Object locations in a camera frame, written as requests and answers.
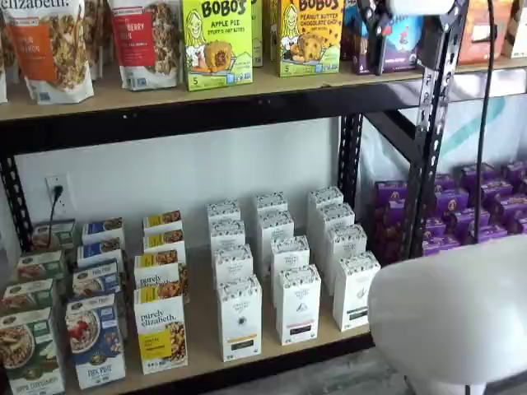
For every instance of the purple Annie's box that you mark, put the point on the purple Annie's box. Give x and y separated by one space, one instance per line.
512 207
467 224
391 218
440 246
477 177
453 202
446 183
391 193
514 170
496 193
488 233

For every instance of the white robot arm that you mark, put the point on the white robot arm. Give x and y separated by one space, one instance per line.
453 308

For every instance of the white box yellow strip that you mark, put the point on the white box yellow strip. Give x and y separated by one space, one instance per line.
232 263
239 321
223 210
227 234

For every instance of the wooden board of neighbour shelf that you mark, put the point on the wooden board of neighbour shelf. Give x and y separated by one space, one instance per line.
494 69

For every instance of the green oatmeal box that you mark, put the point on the green oatmeal box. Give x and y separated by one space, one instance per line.
53 234
29 294
41 265
29 354

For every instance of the wooden shelf board with snacks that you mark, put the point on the wooden shelf board with snacks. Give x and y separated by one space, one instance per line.
103 103

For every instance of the white granola bag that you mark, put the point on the white granola bag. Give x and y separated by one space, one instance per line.
99 37
2 49

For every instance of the white box pink strip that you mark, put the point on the white box pink strip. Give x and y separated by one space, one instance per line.
290 255
269 201
276 230
298 308

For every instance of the blue Zbar box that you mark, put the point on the blue Zbar box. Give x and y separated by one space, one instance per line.
405 37
348 33

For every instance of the translucent plastic sheet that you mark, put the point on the translucent plastic sheet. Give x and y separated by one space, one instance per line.
506 123

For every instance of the green Bobo's box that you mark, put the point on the green Bobo's box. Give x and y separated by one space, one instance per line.
257 37
218 45

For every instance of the red label granola bag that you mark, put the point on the red label granola bag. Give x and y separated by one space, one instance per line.
148 45

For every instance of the orange label granola bag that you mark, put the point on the orange label granola bag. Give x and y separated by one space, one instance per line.
49 49

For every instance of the yellow Bobo's box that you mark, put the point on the yellow Bobo's box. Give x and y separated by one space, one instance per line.
271 29
311 41

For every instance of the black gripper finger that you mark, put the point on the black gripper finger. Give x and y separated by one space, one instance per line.
378 49

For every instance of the beige snack box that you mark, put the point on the beige snack box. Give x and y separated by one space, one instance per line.
519 29

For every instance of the orange snack box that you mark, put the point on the orange snack box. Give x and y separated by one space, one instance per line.
486 29

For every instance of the white wall outlet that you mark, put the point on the white wall outlet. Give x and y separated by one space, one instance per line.
65 181

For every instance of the wooden shelf board with boxes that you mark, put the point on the wooden shelf board with boxes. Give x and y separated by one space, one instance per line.
201 312

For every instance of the black metal shelf frame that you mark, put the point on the black metal shelf frame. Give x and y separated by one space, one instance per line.
206 123

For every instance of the blue oatmeal box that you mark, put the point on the blue oatmeal box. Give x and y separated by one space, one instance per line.
96 277
99 251
103 230
94 341

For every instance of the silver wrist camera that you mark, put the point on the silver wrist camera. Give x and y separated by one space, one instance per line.
420 6

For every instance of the white yellow granola box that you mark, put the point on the white yellow granola box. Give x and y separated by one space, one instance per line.
164 240
160 329
156 275
162 220

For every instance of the white box dark strip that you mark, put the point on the white box dark strip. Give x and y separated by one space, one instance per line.
335 216
325 195
346 243
356 292

